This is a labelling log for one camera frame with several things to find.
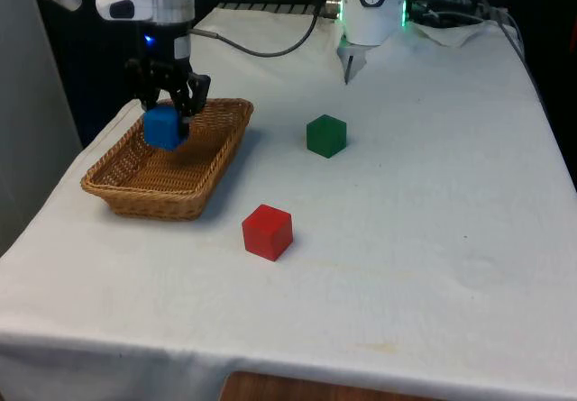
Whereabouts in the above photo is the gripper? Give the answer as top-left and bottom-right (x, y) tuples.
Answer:
(124, 21), (213, 139)

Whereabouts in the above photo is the green cube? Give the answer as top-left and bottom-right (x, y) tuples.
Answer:
(306, 114), (348, 159)

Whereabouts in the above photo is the red cube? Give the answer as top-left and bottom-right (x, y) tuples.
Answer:
(241, 203), (295, 263)

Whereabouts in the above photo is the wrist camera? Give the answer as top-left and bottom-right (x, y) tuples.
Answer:
(95, 0), (157, 23)

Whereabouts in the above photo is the wicker basket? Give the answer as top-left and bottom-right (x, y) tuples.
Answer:
(80, 97), (255, 223)

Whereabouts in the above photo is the blue cube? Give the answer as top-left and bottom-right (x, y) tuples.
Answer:
(143, 105), (188, 152)

